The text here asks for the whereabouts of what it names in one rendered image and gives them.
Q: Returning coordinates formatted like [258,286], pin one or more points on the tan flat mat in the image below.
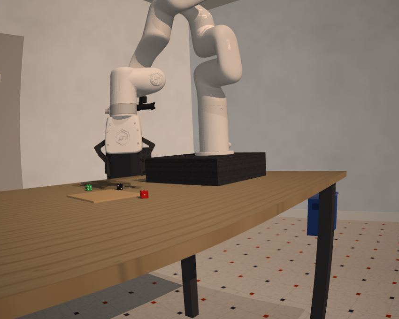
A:
[104,195]

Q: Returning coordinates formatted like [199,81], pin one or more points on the red die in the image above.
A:
[144,194]

